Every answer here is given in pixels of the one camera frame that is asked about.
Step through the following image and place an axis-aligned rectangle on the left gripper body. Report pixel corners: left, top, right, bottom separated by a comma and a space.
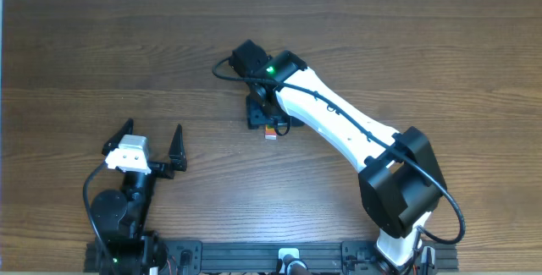
146, 160, 177, 181

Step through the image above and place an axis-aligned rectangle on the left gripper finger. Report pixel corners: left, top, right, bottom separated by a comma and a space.
168, 124, 188, 173
101, 118, 135, 157

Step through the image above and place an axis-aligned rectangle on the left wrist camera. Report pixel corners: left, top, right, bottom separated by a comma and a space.
104, 134, 152, 175

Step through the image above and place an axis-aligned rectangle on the mounting rail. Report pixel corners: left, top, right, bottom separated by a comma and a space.
83, 239, 459, 275

